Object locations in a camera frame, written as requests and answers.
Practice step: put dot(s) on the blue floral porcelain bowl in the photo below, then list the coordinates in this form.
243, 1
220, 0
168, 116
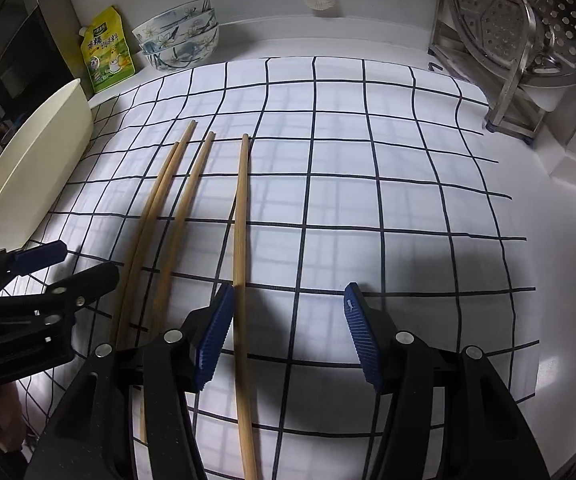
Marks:
188, 52
173, 20
188, 35

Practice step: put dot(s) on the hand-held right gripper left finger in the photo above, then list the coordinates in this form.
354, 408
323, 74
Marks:
213, 340

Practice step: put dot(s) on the white grid tablecloth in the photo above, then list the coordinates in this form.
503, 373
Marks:
343, 185

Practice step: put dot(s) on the stainless steel rack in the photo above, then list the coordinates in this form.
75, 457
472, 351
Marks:
510, 95

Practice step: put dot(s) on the yellow green refill pouch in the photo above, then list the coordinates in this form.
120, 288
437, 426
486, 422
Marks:
108, 55

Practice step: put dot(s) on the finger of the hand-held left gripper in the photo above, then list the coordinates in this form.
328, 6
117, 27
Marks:
88, 280
38, 256

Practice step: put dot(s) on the perforated steel steamer plate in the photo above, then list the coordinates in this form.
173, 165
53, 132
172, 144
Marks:
568, 25
488, 25

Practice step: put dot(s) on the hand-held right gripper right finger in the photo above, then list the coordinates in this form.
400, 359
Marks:
363, 340

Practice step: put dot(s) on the bamboo chopstick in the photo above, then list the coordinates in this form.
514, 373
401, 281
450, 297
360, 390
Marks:
240, 240
171, 152
165, 184
190, 195

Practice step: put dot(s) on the cream plastic basin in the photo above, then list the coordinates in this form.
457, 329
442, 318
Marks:
33, 160

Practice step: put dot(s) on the dark microwave oven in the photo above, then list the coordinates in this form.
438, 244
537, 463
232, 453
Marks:
13, 60

